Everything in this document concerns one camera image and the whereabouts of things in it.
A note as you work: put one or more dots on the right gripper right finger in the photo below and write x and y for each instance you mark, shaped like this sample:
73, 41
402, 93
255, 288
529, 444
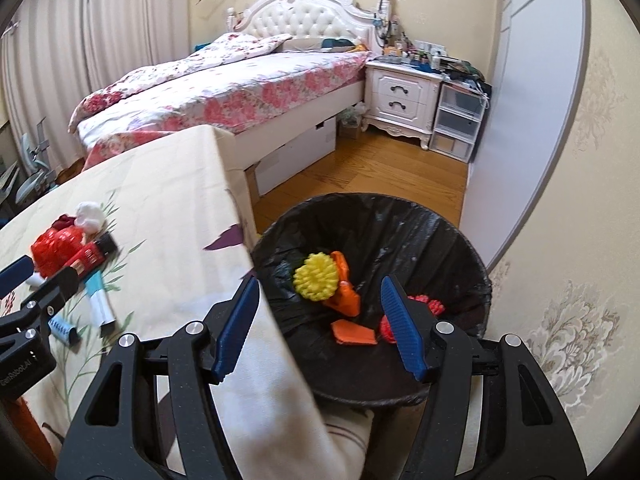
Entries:
524, 431

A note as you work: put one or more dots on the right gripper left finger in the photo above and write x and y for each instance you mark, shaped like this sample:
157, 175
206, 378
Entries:
115, 433

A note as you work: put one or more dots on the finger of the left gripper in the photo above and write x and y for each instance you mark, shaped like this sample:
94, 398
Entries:
15, 274
42, 304

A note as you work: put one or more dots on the red plastic bag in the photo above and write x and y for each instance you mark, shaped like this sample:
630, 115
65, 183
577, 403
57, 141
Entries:
53, 248

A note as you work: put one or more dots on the dark red satin cloth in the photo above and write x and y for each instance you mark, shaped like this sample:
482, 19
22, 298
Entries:
64, 221

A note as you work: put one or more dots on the white blue toothpaste tube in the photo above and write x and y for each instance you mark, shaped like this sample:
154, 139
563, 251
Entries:
102, 315

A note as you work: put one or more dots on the red bottle black cap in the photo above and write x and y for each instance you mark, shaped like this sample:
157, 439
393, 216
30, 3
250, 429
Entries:
92, 255

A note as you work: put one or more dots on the white plastic bag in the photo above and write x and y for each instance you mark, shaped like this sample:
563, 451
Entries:
90, 218

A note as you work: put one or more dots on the orange paper package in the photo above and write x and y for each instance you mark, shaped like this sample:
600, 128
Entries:
346, 332

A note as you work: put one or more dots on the yellow mesh ball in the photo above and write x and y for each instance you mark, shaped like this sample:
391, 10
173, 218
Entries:
317, 278

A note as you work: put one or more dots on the light blue tube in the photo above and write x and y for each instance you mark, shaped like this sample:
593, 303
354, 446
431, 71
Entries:
64, 331

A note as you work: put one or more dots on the black lined trash bin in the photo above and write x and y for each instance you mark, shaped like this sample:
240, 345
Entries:
378, 235

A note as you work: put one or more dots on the grey desk chair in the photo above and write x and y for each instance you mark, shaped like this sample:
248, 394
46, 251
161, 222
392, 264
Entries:
40, 177

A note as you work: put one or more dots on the floral beige bed cover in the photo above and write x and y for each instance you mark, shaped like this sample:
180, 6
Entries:
179, 212

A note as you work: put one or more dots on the orange plastic bag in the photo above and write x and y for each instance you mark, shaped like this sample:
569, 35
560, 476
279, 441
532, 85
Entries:
345, 299

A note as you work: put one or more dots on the beige curtain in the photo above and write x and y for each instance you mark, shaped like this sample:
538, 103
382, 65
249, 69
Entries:
56, 52

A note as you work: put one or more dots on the white storage box under bed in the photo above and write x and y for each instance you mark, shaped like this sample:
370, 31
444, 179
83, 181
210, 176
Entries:
295, 156

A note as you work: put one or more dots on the plastic drawer unit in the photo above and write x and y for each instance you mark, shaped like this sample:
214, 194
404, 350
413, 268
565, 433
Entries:
458, 119

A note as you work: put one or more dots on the white sliding wardrobe door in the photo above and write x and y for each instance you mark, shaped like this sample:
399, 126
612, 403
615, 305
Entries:
539, 70

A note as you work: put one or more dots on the floral duvet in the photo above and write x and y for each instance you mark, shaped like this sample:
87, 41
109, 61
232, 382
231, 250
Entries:
229, 48

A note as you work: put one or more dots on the white nightstand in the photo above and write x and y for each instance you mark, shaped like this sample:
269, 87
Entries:
401, 101

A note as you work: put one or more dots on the white tufted bed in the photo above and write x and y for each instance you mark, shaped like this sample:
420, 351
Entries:
263, 102

